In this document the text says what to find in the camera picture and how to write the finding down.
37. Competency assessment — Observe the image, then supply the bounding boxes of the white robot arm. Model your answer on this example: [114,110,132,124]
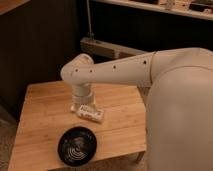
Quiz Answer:
[61,47,213,171]

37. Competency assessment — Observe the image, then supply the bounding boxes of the grey metal beam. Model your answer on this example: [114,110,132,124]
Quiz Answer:
[80,37,144,59]

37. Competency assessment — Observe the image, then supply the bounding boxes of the white labelled bottle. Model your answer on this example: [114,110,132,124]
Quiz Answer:
[71,105,104,123]

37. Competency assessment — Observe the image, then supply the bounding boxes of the wooden table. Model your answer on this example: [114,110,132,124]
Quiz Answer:
[8,81,146,171]

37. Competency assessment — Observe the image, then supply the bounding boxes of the black ceramic bowl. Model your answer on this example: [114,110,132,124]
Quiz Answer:
[57,126,97,167]

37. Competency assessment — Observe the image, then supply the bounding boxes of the wooden shelf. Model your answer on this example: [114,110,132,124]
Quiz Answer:
[94,0,213,21]

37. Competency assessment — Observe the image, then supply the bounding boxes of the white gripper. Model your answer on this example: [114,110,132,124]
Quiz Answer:
[72,84,94,109]

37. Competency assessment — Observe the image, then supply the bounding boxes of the metal pole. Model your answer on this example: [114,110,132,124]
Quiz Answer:
[86,0,94,40]

